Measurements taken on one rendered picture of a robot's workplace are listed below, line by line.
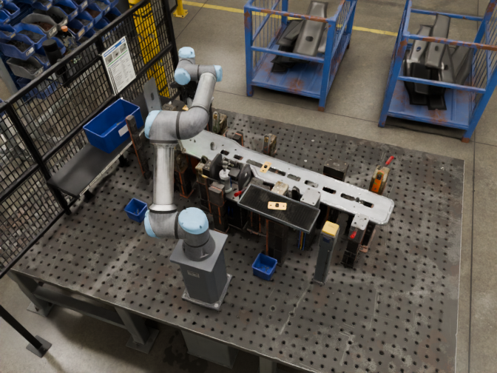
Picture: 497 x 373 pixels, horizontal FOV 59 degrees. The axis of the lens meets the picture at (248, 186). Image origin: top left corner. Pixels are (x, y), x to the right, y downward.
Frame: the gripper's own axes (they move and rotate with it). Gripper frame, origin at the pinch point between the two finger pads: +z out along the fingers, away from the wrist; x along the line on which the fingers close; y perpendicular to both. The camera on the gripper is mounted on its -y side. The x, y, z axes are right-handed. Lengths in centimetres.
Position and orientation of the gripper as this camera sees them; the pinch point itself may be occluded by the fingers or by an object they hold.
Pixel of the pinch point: (189, 106)
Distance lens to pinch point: 243.1
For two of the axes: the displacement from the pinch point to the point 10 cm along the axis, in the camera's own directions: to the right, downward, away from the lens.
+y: 8.9, 3.5, -2.9
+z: 0.0, 6.4, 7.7
